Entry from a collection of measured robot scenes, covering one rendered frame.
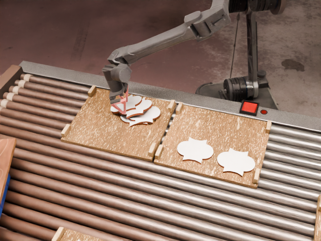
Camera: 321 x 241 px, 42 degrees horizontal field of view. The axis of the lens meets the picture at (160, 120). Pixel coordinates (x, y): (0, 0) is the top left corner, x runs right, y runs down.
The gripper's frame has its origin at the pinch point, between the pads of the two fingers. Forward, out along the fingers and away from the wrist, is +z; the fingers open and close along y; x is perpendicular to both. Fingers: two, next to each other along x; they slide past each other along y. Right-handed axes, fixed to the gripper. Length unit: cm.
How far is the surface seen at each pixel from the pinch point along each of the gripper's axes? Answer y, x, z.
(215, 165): -28.6, -32.9, 20.0
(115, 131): -9.2, 5.3, 5.8
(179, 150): -21.8, -20.4, 14.1
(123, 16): 256, 40, 40
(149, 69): 169, 17, 65
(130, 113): -3.3, -2.1, 2.0
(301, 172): -31, -64, 31
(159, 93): 17.0, -13.1, 7.5
